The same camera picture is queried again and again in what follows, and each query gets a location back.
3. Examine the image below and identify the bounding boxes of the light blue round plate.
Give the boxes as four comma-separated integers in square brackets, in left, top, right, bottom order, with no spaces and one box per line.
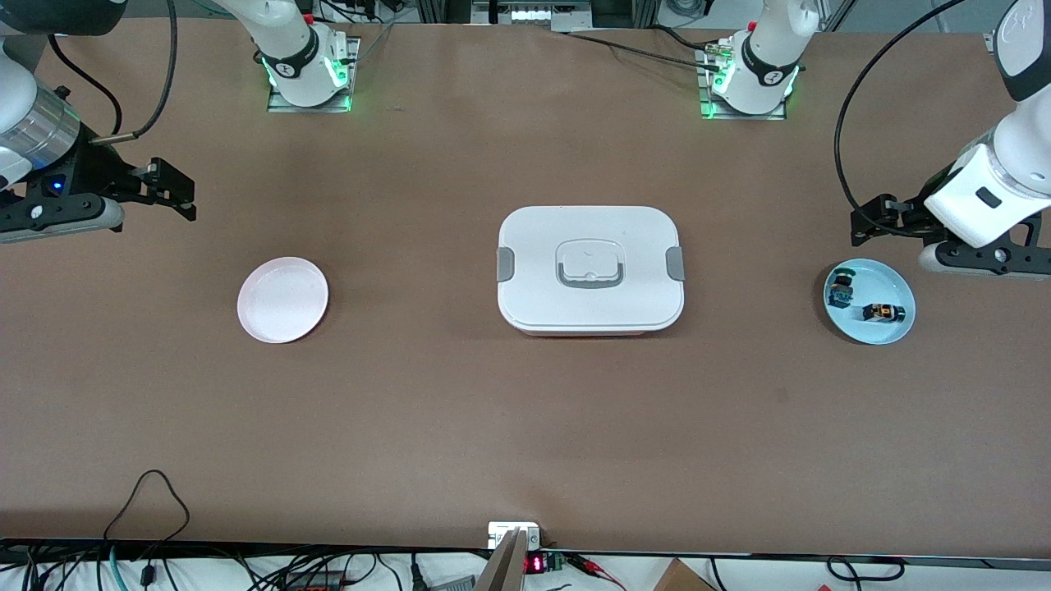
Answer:
[824,259,916,346]

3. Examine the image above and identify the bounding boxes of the pink round plate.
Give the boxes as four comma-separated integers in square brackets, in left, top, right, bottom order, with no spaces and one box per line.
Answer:
[237,257,330,344]

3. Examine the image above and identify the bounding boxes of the black power strip red switches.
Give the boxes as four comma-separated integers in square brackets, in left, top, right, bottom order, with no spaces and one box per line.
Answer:
[283,570,350,591]

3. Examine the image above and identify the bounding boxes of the brown cardboard piece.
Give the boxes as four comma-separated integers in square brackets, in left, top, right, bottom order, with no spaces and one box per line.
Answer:
[653,558,717,591]

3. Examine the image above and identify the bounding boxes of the grey aluminium bar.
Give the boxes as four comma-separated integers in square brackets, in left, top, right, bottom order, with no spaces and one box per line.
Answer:
[475,529,529,591]

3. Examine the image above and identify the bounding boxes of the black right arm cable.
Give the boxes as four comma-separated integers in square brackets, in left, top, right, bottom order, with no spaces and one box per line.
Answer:
[47,0,180,145]

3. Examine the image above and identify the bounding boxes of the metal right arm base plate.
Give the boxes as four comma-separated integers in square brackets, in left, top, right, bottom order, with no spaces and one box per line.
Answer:
[267,37,360,113]

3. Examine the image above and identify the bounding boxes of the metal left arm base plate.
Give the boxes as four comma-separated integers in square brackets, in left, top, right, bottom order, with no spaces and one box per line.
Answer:
[698,45,787,121]

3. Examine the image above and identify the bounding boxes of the black looped thin cable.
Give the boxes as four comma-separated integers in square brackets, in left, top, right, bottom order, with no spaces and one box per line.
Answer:
[103,470,191,543]

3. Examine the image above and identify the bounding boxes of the thin black table cable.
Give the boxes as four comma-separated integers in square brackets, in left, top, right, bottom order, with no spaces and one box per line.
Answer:
[567,31,723,68]

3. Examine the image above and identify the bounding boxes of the white lunch box grey handle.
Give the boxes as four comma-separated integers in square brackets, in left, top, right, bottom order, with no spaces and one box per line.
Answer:
[497,205,686,337]

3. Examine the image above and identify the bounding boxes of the black flat loop cable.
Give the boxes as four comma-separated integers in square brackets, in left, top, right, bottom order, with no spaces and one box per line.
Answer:
[825,556,906,582]

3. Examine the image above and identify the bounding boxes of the aluminium frame structure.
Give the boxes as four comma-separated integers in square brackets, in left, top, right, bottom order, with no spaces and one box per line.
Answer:
[417,0,658,34]

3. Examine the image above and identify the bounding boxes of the red clip wires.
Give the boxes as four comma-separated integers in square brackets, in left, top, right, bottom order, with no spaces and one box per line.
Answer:
[567,554,626,591]

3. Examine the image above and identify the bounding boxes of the small white mount block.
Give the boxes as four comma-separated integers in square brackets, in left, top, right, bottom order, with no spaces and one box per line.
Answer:
[488,522,541,549]

